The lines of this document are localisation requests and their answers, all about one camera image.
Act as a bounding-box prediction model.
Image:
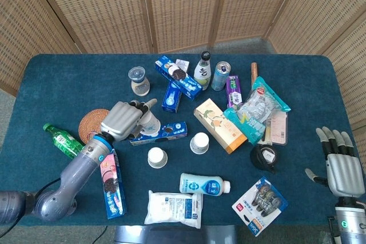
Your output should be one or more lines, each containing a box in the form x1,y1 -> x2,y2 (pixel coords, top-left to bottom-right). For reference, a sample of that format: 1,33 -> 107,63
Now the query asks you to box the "clear lime soda bottle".
193,51 -> 213,91

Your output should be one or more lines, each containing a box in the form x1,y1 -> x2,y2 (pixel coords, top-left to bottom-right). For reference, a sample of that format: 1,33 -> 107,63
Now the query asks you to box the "small white carton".
174,58 -> 191,73

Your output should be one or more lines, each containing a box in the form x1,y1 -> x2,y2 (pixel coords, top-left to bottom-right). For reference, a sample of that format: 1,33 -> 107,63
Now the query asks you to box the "wooden rolling pin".
250,62 -> 259,87

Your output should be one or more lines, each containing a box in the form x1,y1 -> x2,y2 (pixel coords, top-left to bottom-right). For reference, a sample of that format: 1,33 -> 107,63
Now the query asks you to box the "pink strawberry Oreo box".
99,152 -> 128,221

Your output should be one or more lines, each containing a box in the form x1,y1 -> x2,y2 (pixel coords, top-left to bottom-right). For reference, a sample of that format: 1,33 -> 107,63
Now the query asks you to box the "teal felt tablecloth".
0,53 -> 366,227

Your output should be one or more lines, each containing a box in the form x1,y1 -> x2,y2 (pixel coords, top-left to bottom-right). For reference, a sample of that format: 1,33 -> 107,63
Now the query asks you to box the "paper cup with blue flower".
137,112 -> 161,137

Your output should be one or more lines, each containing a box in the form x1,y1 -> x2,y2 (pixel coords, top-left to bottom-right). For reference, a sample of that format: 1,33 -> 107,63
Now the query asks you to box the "caster wheels blister pack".
231,176 -> 289,238

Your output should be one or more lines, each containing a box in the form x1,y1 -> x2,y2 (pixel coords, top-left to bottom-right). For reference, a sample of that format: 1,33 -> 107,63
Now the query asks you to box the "clear lidded pudding cup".
128,66 -> 151,97

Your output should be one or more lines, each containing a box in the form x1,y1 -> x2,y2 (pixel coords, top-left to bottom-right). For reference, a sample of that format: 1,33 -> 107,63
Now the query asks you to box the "small blue Oreo box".
161,82 -> 182,113

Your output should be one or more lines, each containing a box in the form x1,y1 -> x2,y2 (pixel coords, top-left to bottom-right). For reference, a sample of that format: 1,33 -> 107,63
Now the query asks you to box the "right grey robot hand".
304,126 -> 366,199

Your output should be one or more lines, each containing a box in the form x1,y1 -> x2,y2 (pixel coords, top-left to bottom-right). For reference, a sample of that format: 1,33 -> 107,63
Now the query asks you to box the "dark robot base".
114,225 -> 238,244

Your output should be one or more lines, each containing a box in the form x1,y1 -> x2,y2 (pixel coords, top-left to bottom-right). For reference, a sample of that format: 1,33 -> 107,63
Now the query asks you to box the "woven bamboo folding screen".
0,0 -> 366,167

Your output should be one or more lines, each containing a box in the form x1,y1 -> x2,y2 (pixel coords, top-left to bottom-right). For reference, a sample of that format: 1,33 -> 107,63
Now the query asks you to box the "black tape roll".
249,144 -> 277,175

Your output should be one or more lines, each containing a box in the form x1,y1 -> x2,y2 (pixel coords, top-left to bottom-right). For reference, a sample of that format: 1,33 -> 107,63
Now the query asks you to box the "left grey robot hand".
100,98 -> 158,142

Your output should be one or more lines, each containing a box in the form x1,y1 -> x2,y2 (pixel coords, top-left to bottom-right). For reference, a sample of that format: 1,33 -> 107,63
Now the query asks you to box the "pink white card package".
258,111 -> 288,146

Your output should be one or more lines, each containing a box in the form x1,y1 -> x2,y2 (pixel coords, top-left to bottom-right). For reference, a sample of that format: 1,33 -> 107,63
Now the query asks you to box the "teal snack bag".
222,76 -> 292,146

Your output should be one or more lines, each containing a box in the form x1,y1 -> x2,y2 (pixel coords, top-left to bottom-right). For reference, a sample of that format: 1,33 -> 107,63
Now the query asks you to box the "blue cartoon Oreo box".
129,121 -> 188,146

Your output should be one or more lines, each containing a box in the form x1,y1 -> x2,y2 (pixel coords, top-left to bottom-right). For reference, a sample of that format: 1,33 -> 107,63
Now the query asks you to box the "round woven rattan coaster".
78,109 -> 111,145

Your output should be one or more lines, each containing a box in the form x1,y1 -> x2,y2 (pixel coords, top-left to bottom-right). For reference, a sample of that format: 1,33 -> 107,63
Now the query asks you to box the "green plastic soda bottle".
42,123 -> 86,160

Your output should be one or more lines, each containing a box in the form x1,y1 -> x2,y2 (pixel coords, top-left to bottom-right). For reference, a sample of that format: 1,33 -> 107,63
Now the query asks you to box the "paper cup with green flower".
147,147 -> 168,169
189,132 -> 210,155

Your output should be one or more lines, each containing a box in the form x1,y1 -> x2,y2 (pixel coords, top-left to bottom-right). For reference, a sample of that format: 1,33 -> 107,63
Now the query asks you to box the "white milk drink bottle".
179,173 -> 231,195

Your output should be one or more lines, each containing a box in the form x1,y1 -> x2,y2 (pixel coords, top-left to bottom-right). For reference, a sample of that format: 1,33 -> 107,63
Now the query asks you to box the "purple gum box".
225,75 -> 244,110

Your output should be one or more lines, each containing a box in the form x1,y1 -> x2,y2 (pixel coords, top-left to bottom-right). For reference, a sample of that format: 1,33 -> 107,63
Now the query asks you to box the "white wipes pack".
144,190 -> 204,229

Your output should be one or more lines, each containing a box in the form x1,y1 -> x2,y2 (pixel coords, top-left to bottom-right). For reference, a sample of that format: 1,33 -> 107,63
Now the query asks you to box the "light blue drink can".
210,61 -> 231,91

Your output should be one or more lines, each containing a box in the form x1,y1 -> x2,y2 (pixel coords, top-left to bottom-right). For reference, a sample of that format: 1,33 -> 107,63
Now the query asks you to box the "cream box with orange print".
193,98 -> 248,155

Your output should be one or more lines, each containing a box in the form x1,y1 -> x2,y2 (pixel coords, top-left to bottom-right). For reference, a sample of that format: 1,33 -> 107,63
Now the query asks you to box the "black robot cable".
94,225 -> 108,244
37,177 -> 62,196

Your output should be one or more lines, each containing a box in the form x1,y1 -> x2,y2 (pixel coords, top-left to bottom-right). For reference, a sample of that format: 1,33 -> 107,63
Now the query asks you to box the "long blue Oreo box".
154,55 -> 203,101

